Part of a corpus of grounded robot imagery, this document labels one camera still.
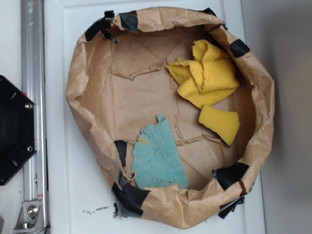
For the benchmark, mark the metal corner bracket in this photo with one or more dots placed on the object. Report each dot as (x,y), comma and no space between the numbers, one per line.
(30,218)

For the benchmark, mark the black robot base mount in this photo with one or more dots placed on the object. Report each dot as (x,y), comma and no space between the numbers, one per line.
(17,130)

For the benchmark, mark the teal cloth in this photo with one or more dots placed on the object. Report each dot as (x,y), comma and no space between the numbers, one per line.
(156,160)

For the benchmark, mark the aluminium extrusion rail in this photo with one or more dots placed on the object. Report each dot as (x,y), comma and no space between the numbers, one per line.
(35,173)

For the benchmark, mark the yellow sponge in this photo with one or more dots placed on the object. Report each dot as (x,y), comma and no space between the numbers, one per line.
(224,123)

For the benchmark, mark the yellow microfiber cloth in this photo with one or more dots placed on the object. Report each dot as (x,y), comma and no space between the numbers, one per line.
(207,79)

